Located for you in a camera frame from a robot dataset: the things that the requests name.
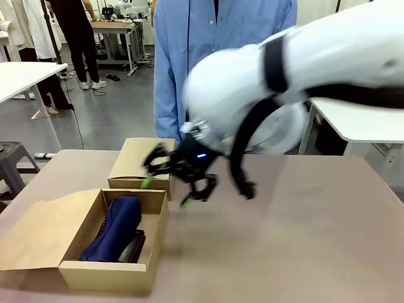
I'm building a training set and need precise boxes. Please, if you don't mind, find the person in blue shirt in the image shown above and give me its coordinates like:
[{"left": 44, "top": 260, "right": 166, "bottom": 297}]
[{"left": 152, "top": 0, "right": 298, "bottom": 155}]

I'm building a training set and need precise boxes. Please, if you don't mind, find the small cardboard box with lid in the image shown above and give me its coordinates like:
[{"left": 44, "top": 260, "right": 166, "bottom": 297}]
[{"left": 107, "top": 137, "right": 177, "bottom": 202}]

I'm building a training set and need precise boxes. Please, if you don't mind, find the black tripod pole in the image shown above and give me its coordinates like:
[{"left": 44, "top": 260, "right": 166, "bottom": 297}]
[{"left": 40, "top": 0, "right": 64, "bottom": 65}]

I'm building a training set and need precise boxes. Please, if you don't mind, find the black floor cable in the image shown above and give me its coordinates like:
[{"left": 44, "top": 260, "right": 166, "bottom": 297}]
[{"left": 62, "top": 74, "right": 105, "bottom": 150}]

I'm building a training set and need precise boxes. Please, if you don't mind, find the wooden top workbench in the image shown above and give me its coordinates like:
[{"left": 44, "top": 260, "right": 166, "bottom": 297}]
[{"left": 91, "top": 18, "right": 150, "bottom": 78}]

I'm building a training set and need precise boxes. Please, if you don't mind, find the person's right forearm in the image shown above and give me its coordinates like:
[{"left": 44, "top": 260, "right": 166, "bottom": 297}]
[{"left": 153, "top": 72, "right": 187, "bottom": 141}]

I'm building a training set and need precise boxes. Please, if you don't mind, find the large open cardboard box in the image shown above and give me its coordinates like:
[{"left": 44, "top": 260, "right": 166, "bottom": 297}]
[{"left": 0, "top": 188, "right": 169, "bottom": 294}]

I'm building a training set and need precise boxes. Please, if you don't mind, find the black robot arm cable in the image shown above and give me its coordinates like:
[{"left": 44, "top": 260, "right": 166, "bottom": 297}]
[{"left": 227, "top": 83, "right": 404, "bottom": 201}]

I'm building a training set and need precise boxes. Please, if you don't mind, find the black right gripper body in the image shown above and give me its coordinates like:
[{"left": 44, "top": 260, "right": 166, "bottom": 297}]
[{"left": 172, "top": 137, "right": 225, "bottom": 187}]

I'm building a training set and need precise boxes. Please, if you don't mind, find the white table with metal legs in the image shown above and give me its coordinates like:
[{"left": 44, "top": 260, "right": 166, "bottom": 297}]
[{"left": 0, "top": 61, "right": 69, "bottom": 152}]

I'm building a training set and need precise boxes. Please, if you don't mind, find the navy blue pencil pouch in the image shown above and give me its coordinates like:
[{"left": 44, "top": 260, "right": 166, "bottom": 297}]
[{"left": 80, "top": 196, "right": 143, "bottom": 263}]

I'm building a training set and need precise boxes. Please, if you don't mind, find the person in black clothes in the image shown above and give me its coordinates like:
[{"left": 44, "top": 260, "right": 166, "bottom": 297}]
[{"left": 46, "top": 0, "right": 107, "bottom": 91}]

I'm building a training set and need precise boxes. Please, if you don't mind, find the person in white coat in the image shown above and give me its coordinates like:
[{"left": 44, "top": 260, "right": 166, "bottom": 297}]
[{"left": 18, "top": 0, "right": 75, "bottom": 115}]

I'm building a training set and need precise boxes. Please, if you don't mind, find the grey metal stool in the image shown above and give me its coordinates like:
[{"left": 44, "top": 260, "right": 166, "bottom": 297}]
[{"left": 0, "top": 141, "right": 41, "bottom": 200}]

